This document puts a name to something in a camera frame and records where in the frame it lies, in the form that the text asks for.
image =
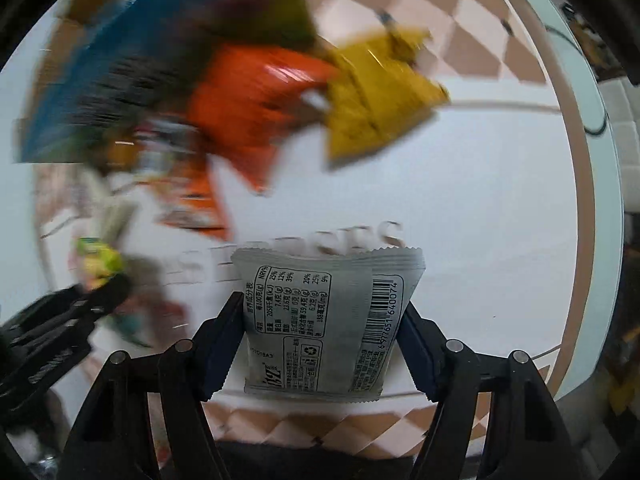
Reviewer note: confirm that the grey snack packet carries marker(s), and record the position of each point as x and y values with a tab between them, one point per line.
310	310

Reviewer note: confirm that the colourful candy ball bag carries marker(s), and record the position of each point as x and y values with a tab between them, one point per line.
100	262

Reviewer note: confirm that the checkered printed tablecloth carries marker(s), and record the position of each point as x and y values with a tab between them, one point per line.
450	185

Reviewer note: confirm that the orange striped snack packet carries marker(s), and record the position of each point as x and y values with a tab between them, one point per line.
195	200

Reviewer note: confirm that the white quilted chair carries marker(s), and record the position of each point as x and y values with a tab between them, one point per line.
620	110

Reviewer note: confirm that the yellow snack packet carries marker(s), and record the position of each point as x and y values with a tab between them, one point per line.
370	100

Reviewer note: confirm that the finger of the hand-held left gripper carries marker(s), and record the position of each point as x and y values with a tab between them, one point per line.
85	295
50	332

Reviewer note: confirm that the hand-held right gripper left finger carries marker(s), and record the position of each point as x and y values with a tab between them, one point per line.
222	350

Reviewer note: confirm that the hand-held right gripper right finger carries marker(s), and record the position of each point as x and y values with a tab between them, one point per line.
417	350

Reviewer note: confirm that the blue snack bag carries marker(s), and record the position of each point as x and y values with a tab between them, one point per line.
150	20

